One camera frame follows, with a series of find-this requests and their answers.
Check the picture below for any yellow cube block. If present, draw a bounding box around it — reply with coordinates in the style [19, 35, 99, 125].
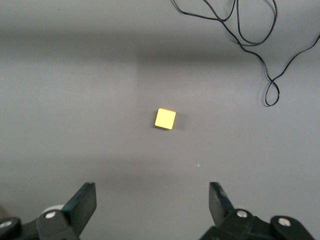
[154, 107, 177, 131]

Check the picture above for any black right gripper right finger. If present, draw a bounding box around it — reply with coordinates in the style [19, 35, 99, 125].
[201, 181, 315, 240]

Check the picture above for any thin black loose cable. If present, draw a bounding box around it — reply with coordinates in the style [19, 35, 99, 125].
[171, 0, 320, 108]

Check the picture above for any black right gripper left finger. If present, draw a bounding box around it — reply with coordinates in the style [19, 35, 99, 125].
[0, 182, 98, 240]

